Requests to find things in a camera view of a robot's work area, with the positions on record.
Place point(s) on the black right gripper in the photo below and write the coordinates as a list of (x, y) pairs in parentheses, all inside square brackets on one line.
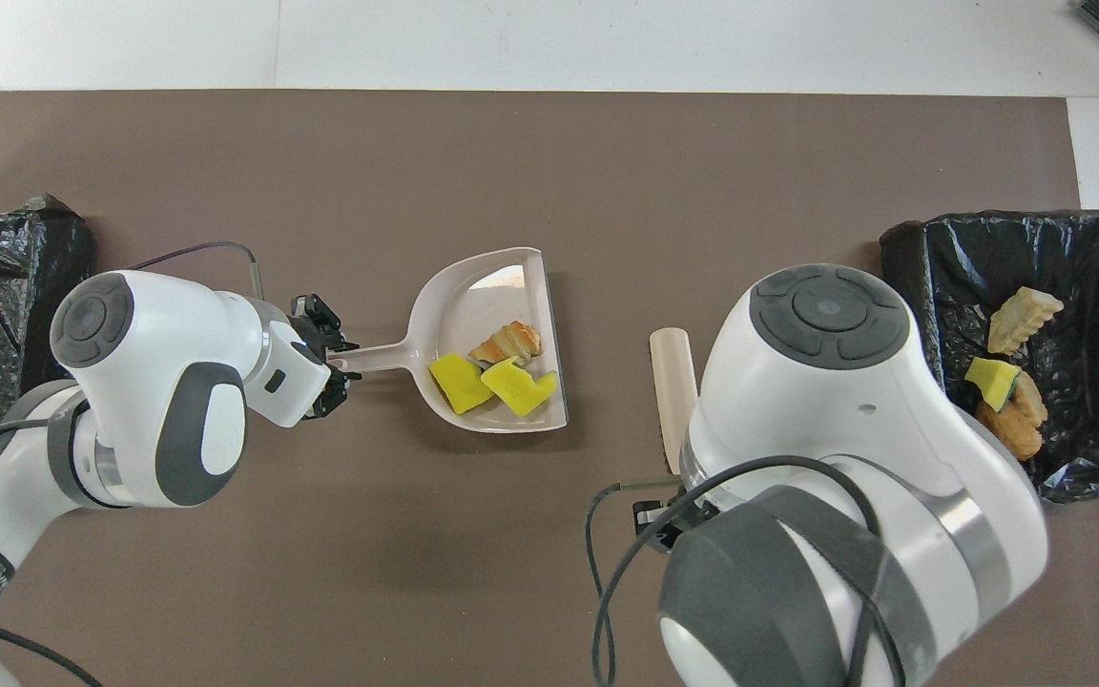
[(664, 523)]

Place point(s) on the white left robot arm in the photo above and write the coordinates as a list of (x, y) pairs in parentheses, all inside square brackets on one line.
[(149, 382)]

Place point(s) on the brown fried nugget toy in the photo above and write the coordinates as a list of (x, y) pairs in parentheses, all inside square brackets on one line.
[(1012, 434)]

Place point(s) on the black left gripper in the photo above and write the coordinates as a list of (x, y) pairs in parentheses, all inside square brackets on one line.
[(319, 320)]

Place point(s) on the beige brush with black bristles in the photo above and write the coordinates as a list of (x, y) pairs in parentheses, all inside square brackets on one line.
[(672, 391)]

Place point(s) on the large pale toy croissant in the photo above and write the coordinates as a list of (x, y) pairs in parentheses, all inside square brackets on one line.
[(1022, 322)]

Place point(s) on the orange striped toy croissant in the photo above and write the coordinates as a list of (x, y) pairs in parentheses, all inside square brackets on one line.
[(509, 341)]

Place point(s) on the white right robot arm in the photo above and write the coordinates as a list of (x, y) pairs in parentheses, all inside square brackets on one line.
[(826, 429)]

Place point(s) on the beige plastic dustpan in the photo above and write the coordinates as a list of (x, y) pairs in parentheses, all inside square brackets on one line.
[(445, 315)]

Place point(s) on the notched yellow sponge piece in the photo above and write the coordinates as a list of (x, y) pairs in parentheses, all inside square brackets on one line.
[(521, 389)]

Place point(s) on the brown table mat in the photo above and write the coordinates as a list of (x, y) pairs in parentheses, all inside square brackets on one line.
[(416, 572)]

